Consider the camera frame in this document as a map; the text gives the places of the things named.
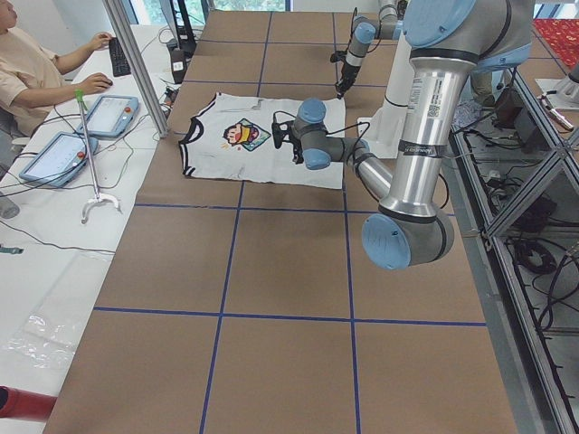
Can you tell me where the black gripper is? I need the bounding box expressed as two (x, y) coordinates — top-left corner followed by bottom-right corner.
(289, 135), (303, 165)
(335, 62), (360, 99)

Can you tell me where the grey cartoon print t-shirt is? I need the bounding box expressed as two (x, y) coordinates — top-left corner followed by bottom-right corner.
(179, 92), (343, 189)

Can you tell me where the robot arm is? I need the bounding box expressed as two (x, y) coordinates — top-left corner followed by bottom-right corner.
(330, 1), (408, 99)
(274, 1), (534, 269)

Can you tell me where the patterned cloth rag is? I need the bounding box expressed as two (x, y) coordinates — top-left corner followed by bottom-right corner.
(451, 100), (483, 133)

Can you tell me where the far blue teach pendant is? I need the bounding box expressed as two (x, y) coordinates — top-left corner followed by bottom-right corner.
(81, 95), (139, 139)

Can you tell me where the blue teach pendant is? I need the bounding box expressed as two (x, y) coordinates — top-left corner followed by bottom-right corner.
(19, 132), (88, 188)
(81, 95), (139, 139)

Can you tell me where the black keyboard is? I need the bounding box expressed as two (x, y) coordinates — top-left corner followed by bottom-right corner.
(109, 37), (131, 77)

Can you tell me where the reacher grabber stick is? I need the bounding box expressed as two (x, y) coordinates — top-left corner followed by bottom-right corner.
(74, 89), (121, 224)

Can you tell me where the near blue teach pendant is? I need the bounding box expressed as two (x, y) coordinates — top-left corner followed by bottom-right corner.
(19, 132), (88, 188)

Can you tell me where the seated person in beige shirt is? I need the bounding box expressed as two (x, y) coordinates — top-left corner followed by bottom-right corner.
(1, 1), (113, 137)

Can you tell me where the clear plastic bag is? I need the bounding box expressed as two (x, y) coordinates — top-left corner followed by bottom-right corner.
(1, 314), (86, 392)

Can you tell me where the red fire extinguisher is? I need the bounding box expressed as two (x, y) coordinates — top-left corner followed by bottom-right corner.
(1, 386), (57, 422)

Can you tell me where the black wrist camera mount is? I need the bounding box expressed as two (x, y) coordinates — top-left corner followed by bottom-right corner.
(330, 51), (347, 63)
(271, 114), (293, 149)

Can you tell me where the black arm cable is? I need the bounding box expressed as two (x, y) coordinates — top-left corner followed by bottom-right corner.
(271, 109), (376, 155)

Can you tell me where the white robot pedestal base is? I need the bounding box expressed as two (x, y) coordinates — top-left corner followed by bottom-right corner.
(356, 0), (426, 161)

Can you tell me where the aluminium frame post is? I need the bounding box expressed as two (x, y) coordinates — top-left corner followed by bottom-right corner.
(102, 0), (168, 138)

